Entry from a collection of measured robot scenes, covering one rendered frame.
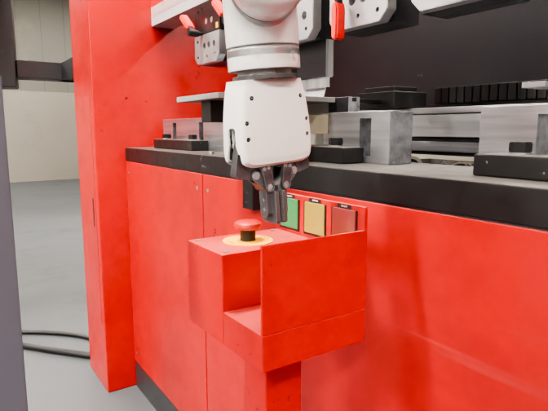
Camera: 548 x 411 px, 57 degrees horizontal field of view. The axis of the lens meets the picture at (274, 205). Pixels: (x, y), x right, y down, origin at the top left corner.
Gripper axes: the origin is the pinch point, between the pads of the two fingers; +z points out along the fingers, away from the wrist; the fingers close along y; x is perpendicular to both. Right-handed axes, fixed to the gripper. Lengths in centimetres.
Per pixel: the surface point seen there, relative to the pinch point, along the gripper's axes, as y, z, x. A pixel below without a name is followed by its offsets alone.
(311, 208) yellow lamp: -10.0, 2.9, -5.7
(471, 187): -20.2, -0.5, 13.4
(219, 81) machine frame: -59, -22, -122
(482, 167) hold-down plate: -26.8, -1.9, 10.4
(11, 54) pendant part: 3, -38, -175
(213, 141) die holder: -33, -3, -79
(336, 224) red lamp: -9.9, 4.4, -0.1
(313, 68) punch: -36, -19, -36
